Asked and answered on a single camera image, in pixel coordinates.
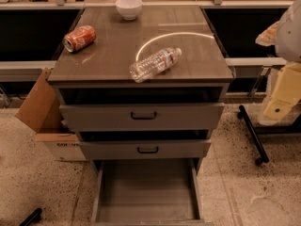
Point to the black table leg with casters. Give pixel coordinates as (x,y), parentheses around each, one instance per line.
(242,115)

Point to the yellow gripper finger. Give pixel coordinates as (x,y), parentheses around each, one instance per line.
(286,93)
(268,36)

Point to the grey top drawer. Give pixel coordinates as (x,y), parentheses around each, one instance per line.
(148,117)

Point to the brown cardboard box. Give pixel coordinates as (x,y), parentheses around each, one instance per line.
(40,112)

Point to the grey middle drawer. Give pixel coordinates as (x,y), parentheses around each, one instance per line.
(145,149)

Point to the orange soda can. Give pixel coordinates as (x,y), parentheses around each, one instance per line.
(79,38)

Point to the grey open bottom drawer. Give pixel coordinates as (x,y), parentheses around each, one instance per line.
(150,192)

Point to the black bar bottom left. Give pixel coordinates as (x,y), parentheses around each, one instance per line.
(34,217)

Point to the white ceramic bowl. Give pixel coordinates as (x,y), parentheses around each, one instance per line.
(129,9)

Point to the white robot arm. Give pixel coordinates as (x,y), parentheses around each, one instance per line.
(285,35)

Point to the clear plastic water bottle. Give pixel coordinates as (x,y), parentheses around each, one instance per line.
(154,64)

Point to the grey drawer cabinet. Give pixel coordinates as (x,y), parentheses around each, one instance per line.
(144,89)

